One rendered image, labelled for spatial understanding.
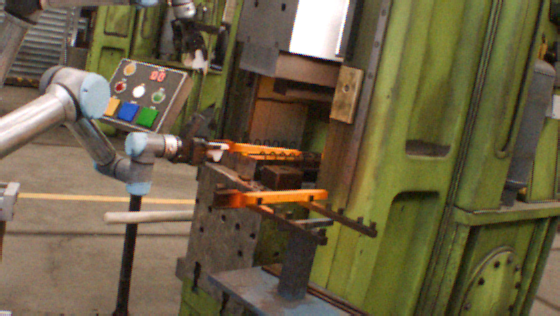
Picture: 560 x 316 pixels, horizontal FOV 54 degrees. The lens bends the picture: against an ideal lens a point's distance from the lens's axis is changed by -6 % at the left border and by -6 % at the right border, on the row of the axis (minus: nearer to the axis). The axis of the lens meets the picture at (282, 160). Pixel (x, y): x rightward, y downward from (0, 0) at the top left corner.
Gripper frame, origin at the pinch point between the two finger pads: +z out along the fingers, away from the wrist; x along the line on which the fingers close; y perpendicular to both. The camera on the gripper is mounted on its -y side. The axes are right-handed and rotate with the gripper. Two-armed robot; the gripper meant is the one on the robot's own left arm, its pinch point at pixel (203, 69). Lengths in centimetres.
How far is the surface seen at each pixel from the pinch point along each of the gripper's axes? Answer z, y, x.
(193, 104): 181, -195, -408
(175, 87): 12.5, -1.1, -28.1
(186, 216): 63, 13, -21
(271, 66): 1.1, -14.5, 19.7
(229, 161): 33.3, 2.1, 6.9
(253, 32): -7.9, -19.1, 6.3
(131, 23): 72, -158, -434
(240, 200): 19, 27, 53
